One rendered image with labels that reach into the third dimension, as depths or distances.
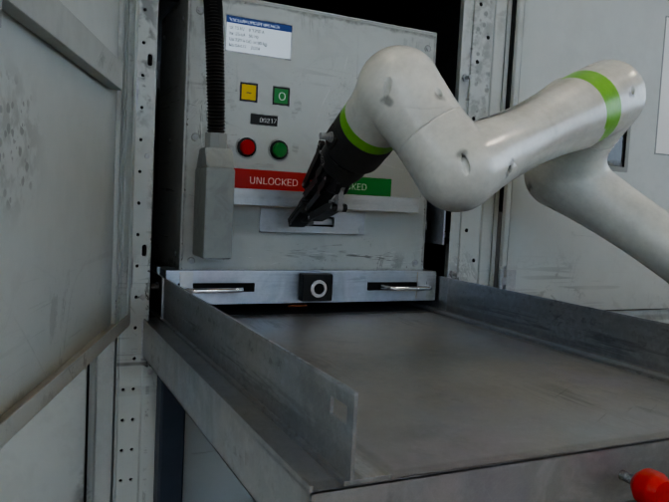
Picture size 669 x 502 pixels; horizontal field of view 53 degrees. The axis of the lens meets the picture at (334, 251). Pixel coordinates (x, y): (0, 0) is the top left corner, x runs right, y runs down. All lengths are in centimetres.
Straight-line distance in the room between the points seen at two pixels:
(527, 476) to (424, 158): 40
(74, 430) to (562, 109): 87
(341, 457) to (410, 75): 50
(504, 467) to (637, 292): 113
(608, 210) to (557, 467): 69
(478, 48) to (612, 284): 61
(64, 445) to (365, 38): 87
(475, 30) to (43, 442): 105
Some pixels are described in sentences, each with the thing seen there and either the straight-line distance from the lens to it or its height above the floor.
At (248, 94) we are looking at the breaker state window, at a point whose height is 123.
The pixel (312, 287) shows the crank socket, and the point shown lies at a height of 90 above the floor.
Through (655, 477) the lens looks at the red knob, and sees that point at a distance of 66.
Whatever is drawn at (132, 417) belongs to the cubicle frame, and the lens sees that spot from 118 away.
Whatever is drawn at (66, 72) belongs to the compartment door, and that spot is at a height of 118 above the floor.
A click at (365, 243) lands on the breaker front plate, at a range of 130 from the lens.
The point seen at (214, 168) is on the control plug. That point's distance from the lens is 107.
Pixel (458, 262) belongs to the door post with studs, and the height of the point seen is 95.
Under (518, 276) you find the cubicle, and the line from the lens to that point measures 144.
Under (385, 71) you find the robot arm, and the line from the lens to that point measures 86.
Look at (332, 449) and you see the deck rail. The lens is 54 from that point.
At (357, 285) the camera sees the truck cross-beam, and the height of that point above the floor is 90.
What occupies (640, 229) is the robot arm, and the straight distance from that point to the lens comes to 125.
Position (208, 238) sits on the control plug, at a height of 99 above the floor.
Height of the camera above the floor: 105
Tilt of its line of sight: 4 degrees down
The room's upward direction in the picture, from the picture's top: 3 degrees clockwise
